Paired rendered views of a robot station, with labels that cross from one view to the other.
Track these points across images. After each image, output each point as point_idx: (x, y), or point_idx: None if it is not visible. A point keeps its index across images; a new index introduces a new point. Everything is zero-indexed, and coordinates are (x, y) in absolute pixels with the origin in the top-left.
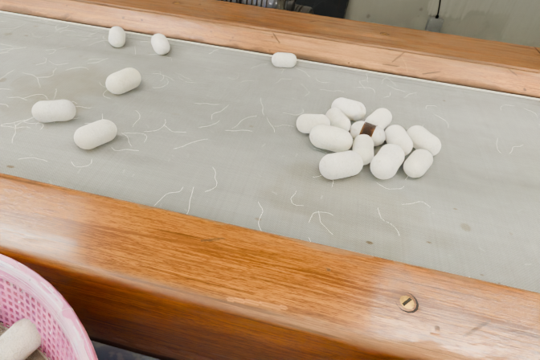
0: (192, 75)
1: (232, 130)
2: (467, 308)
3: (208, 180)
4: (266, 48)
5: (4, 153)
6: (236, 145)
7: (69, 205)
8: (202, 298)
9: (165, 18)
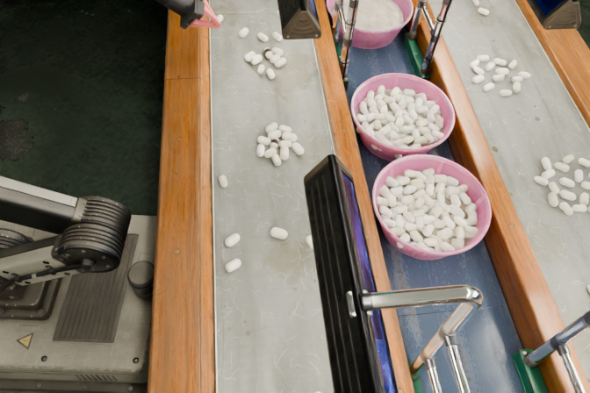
0: (252, 217)
1: (288, 186)
2: (340, 120)
3: None
4: (209, 193)
5: None
6: (297, 182)
7: None
8: (361, 162)
9: (203, 248)
